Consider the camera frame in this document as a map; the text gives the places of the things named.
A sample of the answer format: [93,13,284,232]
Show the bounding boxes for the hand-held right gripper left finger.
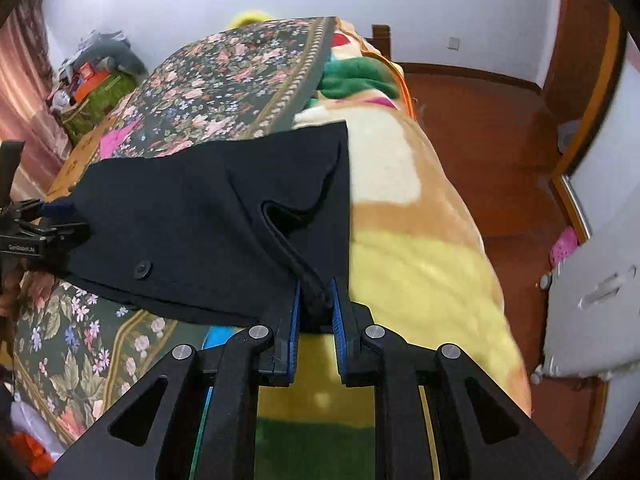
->
[47,280,303,480]

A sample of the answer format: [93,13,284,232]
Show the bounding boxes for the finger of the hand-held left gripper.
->
[30,219,92,261]
[7,199,76,223]

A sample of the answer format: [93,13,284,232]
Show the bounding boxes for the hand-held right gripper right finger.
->
[327,277,578,480]

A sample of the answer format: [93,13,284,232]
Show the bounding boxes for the black pants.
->
[65,121,353,333]

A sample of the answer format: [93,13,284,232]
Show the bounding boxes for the wooden lap table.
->
[46,115,132,197]

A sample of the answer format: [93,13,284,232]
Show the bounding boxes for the pink cloth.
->
[99,126,135,159]

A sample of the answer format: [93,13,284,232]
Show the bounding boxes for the yellow cartoon fleece blanket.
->
[200,17,533,480]

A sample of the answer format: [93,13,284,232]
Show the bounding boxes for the green patterned storage box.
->
[59,72,139,147]

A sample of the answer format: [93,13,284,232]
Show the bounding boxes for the pink curtain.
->
[0,0,71,201]

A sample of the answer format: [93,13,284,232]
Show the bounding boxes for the orange box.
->
[71,66,109,102]

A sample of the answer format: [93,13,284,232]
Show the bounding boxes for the heap of crumpled clothes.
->
[46,30,108,112]

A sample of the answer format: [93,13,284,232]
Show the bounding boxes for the white plastic bag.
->
[9,394,57,442]

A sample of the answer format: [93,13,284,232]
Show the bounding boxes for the dark floral blanket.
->
[12,16,338,448]

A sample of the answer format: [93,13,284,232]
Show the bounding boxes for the pink slipper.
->
[548,226,579,269]

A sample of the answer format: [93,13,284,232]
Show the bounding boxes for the yellow padded arch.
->
[227,8,275,30]

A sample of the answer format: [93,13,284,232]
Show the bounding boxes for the white sliding wardrobe door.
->
[567,25,640,253]

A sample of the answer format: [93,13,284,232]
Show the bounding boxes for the brown wooden wardrobe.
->
[541,0,630,177]

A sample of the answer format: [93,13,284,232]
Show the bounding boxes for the white board with handle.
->
[541,204,640,378]

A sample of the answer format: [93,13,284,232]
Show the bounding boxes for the wooden bed post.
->
[371,24,394,59]

